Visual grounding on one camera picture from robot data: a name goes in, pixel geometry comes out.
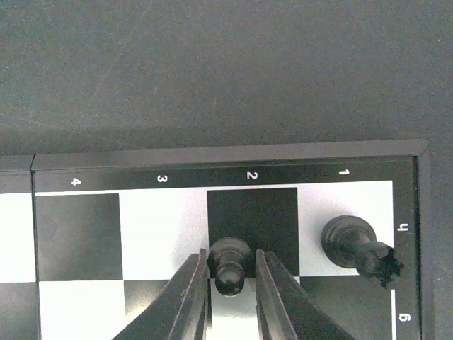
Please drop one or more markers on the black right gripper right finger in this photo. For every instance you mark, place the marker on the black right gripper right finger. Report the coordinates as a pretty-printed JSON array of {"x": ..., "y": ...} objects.
[{"x": 284, "y": 309}]

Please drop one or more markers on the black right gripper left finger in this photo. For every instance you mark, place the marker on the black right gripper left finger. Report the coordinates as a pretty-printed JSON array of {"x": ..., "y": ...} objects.
[{"x": 180, "y": 310}]

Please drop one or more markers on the black pawn chess piece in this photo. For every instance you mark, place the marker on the black pawn chess piece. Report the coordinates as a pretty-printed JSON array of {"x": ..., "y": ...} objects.
[{"x": 230, "y": 261}]

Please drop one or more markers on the black rook chess piece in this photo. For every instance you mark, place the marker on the black rook chess piece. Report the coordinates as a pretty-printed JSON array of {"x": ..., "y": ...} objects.
[{"x": 350, "y": 242}]

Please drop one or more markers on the black and silver chessboard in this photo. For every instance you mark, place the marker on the black and silver chessboard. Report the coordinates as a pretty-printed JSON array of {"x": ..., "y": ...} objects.
[{"x": 89, "y": 240}]

